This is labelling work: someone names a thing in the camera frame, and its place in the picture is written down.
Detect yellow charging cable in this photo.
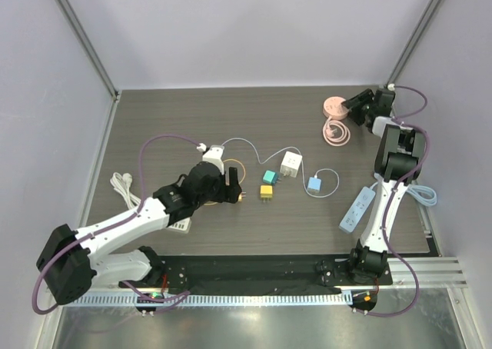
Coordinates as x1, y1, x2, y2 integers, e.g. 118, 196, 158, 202
203, 158, 248, 207

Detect orange charger plug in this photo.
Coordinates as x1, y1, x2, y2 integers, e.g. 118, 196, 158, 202
238, 191, 247, 202

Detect pink round power socket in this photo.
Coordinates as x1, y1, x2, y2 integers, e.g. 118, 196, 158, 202
322, 96, 348, 121

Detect light blue charging cable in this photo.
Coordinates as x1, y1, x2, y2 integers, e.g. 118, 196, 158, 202
221, 137, 341, 199

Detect teal plug adapter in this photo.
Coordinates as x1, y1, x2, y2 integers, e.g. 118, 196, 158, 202
262, 170, 281, 186

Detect yellow charger plug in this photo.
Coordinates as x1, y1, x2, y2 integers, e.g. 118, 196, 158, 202
259, 184, 274, 201

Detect white USB power strip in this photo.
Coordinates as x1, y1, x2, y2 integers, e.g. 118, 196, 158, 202
166, 218, 191, 234

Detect white cube socket adapter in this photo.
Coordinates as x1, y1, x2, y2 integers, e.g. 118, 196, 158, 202
280, 151, 303, 178

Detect blue USB charger plug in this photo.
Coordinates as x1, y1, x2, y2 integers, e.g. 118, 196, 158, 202
307, 176, 322, 196

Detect light blue power strip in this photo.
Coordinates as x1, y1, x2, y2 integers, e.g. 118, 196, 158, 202
339, 187, 376, 234

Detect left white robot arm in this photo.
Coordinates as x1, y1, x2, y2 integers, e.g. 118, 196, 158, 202
36, 161, 242, 305

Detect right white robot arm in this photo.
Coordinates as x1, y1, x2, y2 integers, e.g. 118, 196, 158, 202
342, 84, 430, 284

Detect pink coiled cord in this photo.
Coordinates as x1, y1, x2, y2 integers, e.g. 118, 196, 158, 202
321, 116, 351, 147

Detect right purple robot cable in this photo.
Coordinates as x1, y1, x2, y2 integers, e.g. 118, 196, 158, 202
351, 84, 430, 318

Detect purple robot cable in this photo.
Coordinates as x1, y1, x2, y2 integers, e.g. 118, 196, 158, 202
351, 84, 430, 318
31, 133, 204, 315

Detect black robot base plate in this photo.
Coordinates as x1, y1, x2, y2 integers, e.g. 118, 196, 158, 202
129, 254, 393, 297

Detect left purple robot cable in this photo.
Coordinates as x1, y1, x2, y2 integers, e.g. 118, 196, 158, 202
31, 133, 204, 315

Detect white slotted cable duct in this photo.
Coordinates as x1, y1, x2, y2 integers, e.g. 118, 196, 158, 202
67, 291, 353, 307

